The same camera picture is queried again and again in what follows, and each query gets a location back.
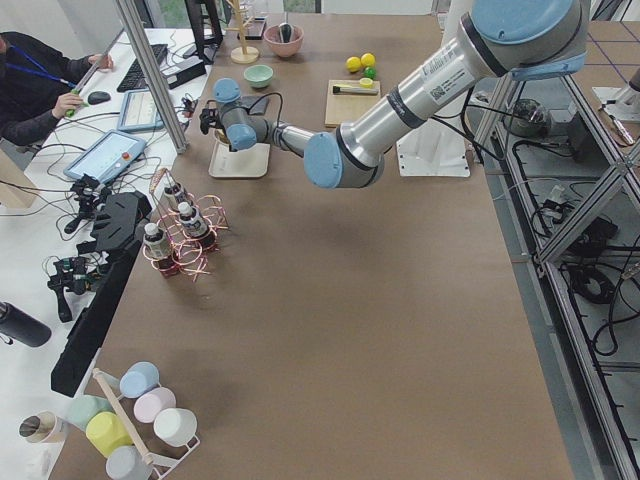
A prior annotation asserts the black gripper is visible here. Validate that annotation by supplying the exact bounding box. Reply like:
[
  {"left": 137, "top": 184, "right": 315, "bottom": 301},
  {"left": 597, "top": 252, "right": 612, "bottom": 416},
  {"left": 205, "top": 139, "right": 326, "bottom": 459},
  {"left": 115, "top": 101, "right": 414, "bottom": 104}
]
[{"left": 199, "top": 100, "right": 231, "bottom": 147}]

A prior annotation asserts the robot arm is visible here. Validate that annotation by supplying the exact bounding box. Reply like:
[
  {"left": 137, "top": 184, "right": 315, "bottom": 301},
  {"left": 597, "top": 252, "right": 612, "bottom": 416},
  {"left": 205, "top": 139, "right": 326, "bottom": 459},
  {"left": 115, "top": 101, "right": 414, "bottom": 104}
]
[{"left": 200, "top": 1, "right": 590, "bottom": 189}]

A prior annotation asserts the cream rabbit tray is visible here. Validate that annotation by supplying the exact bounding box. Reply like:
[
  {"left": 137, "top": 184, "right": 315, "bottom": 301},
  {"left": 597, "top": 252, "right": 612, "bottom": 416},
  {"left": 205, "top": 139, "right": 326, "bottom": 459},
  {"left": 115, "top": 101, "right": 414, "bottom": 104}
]
[{"left": 208, "top": 139, "right": 270, "bottom": 179}]

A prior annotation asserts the mint green bowl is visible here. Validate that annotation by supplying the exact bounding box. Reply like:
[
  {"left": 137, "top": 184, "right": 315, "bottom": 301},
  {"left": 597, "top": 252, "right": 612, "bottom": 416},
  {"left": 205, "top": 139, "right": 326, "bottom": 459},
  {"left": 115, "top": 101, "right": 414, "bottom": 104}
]
[{"left": 243, "top": 64, "right": 274, "bottom": 89}]

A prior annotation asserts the black monitor stand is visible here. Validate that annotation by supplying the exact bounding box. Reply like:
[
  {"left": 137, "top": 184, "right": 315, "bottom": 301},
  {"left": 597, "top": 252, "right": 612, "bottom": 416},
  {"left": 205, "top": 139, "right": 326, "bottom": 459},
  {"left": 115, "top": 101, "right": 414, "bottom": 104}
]
[{"left": 182, "top": 0, "right": 223, "bottom": 65}]

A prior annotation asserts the wooden mug tree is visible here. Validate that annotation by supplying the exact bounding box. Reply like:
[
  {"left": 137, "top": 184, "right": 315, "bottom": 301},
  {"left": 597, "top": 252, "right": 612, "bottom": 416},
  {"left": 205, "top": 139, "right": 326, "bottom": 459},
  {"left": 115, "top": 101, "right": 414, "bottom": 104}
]
[{"left": 225, "top": 0, "right": 260, "bottom": 65}]

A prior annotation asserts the blue teach pendant far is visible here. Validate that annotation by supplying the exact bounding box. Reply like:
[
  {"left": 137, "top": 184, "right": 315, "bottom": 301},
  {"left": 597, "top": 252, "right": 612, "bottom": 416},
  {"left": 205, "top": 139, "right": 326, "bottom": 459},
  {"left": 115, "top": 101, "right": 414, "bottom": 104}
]
[{"left": 117, "top": 89, "right": 164, "bottom": 133}]

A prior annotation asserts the blue teach pendant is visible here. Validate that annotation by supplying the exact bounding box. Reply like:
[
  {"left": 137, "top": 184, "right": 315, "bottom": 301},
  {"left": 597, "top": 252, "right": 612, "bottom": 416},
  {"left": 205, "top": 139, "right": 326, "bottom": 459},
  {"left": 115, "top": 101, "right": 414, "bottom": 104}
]
[
  {"left": 63, "top": 130, "right": 147, "bottom": 184},
  {"left": 117, "top": 89, "right": 164, "bottom": 133}
]

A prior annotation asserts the black keyboard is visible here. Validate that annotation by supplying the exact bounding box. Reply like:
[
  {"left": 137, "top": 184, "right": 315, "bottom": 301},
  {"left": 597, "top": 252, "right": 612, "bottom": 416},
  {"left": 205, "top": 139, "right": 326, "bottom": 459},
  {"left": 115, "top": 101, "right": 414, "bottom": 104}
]
[{"left": 116, "top": 43, "right": 169, "bottom": 93}]

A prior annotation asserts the drink bottle back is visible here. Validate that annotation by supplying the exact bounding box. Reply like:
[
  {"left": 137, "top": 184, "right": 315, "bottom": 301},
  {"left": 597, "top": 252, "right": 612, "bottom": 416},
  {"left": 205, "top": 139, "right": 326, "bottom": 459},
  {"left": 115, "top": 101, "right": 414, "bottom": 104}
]
[{"left": 163, "top": 183, "right": 191, "bottom": 211}]

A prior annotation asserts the drink bottle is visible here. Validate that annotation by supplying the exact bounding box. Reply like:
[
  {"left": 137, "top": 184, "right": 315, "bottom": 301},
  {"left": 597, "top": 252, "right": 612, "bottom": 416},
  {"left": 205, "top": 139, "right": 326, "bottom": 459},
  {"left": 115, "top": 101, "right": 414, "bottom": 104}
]
[
  {"left": 144, "top": 222, "right": 170, "bottom": 260},
  {"left": 178, "top": 201, "right": 208, "bottom": 239},
  {"left": 163, "top": 183, "right": 191, "bottom": 211}
]

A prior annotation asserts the blue teach pendant near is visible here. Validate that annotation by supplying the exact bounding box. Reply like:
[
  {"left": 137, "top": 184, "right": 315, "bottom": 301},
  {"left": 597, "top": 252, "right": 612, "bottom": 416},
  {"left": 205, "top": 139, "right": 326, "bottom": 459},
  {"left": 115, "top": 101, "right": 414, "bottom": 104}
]
[{"left": 63, "top": 130, "right": 147, "bottom": 184}]

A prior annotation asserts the drink bottle middle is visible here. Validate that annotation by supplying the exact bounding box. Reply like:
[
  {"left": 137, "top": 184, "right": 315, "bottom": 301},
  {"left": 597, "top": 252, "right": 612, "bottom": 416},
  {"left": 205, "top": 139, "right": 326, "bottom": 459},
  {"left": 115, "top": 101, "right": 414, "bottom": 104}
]
[{"left": 178, "top": 201, "right": 208, "bottom": 239}]

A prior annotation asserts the pink bowl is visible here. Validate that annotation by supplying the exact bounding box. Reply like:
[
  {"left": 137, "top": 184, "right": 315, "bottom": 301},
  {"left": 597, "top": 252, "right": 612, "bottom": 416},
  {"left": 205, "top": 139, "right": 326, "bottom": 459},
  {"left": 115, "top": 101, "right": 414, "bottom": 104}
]
[{"left": 263, "top": 24, "right": 305, "bottom": 59}]

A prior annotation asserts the black computer mouse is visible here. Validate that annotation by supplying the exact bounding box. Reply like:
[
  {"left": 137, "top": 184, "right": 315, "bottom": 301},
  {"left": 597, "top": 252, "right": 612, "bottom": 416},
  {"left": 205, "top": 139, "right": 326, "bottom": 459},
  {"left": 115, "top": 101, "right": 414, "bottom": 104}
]
[{"left": 87, "top": 91, "right": 111, "bottom": 105}]

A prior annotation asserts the wooden cutting board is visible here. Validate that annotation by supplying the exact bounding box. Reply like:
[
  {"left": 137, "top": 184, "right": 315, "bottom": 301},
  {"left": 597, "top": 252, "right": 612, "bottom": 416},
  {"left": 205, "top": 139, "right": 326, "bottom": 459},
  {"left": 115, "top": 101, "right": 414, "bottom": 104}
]
[{"left": 324, "top": 79, "right": 381, "bottom": 127}]

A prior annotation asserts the drink bottle front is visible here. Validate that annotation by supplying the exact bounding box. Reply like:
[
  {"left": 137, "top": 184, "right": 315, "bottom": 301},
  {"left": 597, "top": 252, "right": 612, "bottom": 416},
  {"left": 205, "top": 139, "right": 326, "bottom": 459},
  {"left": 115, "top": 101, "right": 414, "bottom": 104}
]
[{"left": 144, "top": 222, "right": 170, "bottom": 260}]

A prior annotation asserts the yellow lemon near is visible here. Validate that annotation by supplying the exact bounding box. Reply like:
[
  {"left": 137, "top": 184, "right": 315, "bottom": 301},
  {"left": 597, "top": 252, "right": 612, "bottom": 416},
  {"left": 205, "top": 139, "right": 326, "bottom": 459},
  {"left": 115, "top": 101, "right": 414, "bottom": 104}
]
[{"left": 345, "top": 56, "right": 362, "bottom": 73}]

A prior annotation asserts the yellow lemon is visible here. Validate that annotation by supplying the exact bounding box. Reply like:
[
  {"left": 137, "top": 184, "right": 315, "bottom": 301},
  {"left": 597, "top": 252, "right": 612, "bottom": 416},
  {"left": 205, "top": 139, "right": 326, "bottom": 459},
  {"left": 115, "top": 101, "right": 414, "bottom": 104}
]
[
  {"left": 345, "top": 56, "right": 362, "bottom": 73},
  {"left": 360, "top": 52, "right": 376, "bottom": 68}
]

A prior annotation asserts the green lime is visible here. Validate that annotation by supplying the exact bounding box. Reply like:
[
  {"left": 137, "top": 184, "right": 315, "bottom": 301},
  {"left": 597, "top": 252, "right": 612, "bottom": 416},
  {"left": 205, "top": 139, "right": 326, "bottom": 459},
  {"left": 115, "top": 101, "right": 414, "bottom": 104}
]
[{"left": 363, "top": 66, "right": 377, "bottom": 80}]

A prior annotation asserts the yellow lemon far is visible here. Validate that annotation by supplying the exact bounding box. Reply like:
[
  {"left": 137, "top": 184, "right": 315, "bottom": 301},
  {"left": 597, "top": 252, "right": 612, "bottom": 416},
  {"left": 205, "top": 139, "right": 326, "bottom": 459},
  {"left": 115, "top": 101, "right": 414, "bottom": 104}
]
[{"left": 360, "top": 52, "right": 376, "bottom": 68}]

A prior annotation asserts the person in black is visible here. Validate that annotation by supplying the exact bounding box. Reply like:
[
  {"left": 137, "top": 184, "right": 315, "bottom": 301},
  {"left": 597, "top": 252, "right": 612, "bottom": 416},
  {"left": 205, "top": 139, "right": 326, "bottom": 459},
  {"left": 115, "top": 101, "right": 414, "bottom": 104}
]
[{"left": 1, "top": 32, "right": 113, "bottom": 146}]

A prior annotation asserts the blue cup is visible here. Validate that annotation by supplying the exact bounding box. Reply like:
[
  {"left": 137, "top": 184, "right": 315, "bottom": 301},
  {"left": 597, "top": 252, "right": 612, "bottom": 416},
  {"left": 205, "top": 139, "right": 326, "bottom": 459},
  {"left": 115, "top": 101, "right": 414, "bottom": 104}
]
[{"left": 119, "top": 361, "right": 159, "bottom": 399}]

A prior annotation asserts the black water bottle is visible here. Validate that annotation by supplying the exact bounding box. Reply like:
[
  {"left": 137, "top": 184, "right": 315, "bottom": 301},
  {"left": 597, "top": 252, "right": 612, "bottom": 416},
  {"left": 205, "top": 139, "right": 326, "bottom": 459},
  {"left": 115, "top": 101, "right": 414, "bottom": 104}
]
[{"left": 1, "top": 302, "right": 51, "bottom": 347}]

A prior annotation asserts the pink cup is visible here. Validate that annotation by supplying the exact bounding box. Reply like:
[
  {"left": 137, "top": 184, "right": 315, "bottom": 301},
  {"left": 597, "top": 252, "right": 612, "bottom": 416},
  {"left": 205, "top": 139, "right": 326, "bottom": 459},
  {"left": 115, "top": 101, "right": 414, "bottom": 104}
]
[{"left": 133, "top": 386, "right": 176, "bottom": 423}]

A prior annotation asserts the white cup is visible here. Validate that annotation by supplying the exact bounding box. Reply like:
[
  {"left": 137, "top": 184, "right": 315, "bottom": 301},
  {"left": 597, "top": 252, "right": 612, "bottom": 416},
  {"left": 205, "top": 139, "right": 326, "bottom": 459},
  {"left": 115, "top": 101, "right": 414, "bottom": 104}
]
[{"left": 153, "top": 407, "right": 197, "bottom": 447}]

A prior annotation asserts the mint cup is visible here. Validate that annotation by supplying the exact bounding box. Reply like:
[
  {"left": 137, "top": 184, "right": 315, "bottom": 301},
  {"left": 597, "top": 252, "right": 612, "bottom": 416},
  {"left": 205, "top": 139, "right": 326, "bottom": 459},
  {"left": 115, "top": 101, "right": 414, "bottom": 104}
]
[{"left": 66, "top": 394, "right": 113, "bottom": 432}]

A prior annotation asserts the yellow cup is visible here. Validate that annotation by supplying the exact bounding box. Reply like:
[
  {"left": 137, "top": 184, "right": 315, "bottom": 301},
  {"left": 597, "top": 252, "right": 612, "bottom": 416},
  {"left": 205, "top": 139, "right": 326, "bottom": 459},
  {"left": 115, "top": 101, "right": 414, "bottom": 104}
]
[{"left": 85, "top": 412, "right": 133, "bottom": 458}]

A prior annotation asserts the white cup rack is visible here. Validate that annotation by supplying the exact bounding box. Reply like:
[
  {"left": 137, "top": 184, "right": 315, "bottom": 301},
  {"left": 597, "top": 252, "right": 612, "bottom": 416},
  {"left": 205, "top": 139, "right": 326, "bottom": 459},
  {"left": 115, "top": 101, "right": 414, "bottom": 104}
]
[{"left": 91, "top": 368, "right": 201, "bottom": 479}]

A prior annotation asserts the paper cup with metal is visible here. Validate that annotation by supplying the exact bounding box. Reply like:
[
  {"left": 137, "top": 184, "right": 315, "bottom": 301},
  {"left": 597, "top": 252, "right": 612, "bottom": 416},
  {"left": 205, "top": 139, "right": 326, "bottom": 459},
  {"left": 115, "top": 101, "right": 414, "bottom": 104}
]
[{"left": 19, "top": 411, "right": 68, "bottom": 443}]

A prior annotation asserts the grey cup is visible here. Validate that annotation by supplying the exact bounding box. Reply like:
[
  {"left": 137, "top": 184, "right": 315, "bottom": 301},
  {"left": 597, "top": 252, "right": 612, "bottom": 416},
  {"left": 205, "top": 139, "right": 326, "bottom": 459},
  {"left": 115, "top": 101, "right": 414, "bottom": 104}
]
[{"left": 106, "top": 446, "right": 152, "bottom": 480}]

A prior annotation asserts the aluminium frame post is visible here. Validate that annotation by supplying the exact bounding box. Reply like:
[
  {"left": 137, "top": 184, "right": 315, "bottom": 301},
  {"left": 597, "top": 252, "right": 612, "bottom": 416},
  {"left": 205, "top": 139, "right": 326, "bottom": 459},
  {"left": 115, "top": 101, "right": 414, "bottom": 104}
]
[{"left": 114, "top": 0, "right": 188, "bottom": 154}]

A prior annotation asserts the copper wire bottle rack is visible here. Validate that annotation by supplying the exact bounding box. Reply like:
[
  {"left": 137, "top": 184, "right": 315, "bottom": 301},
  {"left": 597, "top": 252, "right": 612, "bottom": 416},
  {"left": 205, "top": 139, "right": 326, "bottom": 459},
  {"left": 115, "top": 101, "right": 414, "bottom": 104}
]
[{"left": 142, "top": 167, "right": 229, "bottom": 279}]

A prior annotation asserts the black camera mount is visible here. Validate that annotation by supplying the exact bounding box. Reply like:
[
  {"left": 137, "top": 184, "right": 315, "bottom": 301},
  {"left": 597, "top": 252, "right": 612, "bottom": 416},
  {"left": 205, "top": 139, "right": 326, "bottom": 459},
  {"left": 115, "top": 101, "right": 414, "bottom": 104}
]
[{"left": 51, "top": 191, "right": 152, "bottom": 398}]

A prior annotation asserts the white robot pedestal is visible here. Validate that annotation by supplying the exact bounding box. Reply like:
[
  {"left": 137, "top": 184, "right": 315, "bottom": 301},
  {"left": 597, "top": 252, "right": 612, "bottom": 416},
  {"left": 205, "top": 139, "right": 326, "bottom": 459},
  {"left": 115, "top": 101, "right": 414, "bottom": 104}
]
[{"left": 396, "top": 0, "right": 474, "bottom": 177}]

